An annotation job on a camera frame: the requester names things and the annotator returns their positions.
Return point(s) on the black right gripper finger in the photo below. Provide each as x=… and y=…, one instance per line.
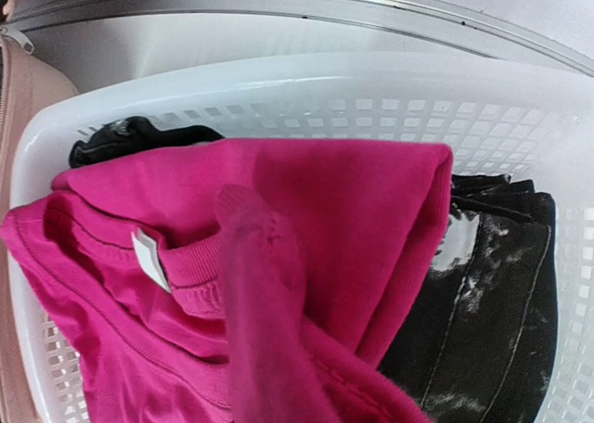
x=262, y=279

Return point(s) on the magenta red cloth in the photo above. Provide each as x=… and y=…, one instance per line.
x=124, y=257

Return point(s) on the black white splattered jeans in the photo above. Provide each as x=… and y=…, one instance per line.
x=479, y=340

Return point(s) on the white perforated plastic basket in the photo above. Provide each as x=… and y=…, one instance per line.
x=527, y=121

